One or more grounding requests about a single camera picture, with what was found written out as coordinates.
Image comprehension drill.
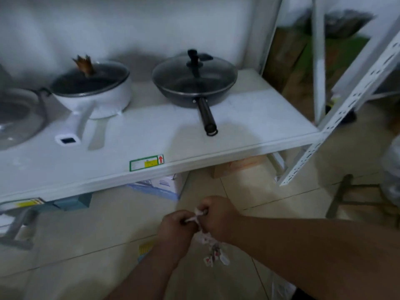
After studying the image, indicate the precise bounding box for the black wok with handle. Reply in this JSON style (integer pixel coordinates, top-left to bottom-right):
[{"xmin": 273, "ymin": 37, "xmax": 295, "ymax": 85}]
[{"xmin": 152, "ymin": 53, "xmax": 238, "ymax": 137}]

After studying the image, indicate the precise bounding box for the person's right forearm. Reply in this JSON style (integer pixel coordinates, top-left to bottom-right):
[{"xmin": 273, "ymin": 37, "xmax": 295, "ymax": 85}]
[{"xmin": 230, "ymin": 214, "xmax": 400, "ymax": 300}]

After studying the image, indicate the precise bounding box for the person's left hand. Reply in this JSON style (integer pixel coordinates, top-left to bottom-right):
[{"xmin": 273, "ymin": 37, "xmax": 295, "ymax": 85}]
[{"xmin": 156, "ymin": 210, "xmax": 199, "ymax": 257}]

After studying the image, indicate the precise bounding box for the brown cardboard box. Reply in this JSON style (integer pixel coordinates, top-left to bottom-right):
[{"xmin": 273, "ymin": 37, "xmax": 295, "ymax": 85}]
[{"xmin": 213, "ymin": 154, "xmax": 270, "ymax": 179}]

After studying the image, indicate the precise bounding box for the glass lid with golden knob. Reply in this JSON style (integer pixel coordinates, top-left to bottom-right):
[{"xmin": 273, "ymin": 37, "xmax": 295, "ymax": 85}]
[{"xmin": 50, "ymin": 55, "xmax": 130, "ymax": 98}]

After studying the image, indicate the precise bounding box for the person's left forearm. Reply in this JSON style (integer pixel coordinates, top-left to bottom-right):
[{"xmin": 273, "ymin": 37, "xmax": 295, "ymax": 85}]
[{"xmin": 105, "ymin": 244, "xmax": 188, "ymax": 300}]

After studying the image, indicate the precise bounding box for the clear glass pot lid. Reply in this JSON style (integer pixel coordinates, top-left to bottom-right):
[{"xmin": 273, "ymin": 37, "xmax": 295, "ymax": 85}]
[{"xmin": 0, "ymin": 87, "xmax": 50, "ymax": 151}]

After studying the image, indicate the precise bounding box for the person's right hand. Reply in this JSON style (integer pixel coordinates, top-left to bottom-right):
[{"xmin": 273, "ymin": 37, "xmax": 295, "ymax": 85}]
[{"xmin": 196, "ymin": 196, "xmax": 244, "ymax": 246}]

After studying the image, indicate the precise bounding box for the white metal shelf rack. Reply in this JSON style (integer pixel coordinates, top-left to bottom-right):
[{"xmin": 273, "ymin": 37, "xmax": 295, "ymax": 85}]
[{"xmin": 0, "ymin": 0, "xmax": 400, "ymax": 205}]

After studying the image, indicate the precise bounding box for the white saucepan with handle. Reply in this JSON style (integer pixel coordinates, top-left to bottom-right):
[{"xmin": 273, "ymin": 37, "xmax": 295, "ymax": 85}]
[{"xmin": 49, "ymin": 61, "xmax": 132, "ymax": 146}]

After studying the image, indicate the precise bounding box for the glass lid with black knob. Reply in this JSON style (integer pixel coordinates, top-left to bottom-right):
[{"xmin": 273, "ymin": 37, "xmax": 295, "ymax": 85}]
[{"xmin": 152, "ymin": 49, "xmax": 238, "ymax": 95}]

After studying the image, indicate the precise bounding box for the white and blue product box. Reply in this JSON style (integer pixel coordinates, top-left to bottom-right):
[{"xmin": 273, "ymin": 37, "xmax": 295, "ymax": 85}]
[{"xmin": 126, "ymin": 172, "xmax": 189, "ymax": 202}]

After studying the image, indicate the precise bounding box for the bunch of white paper tags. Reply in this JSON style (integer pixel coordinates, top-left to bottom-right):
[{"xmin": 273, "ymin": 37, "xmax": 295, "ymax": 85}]
[{"xmin": 184, "ymin": 209, "xmax": 231, "ymax": 268}]

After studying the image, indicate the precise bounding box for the green and brown carton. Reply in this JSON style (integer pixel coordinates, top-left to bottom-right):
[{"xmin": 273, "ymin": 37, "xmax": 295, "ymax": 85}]
[{"xmin": 262, "ymin": 26, "xmax": 371, "ymax": 122}]

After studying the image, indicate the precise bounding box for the yellow and blue floor packet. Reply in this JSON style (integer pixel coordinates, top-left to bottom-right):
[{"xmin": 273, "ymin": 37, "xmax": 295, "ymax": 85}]
[{"xmin": 137, "ymin": 240, "xmax": 156, "ymax": 263}]

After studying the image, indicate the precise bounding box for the yellow shelf label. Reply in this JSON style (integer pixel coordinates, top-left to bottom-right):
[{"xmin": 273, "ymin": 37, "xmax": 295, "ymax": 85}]
[{"xmin": 12, "ymin": 198, "xmax": 45, "ymax": 209}]

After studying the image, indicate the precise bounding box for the green bordered shelf label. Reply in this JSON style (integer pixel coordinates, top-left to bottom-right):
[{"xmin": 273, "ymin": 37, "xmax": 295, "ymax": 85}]
[{"xmin": 129, "ymin": 154, "xmax": 165, "ymax": 172}]

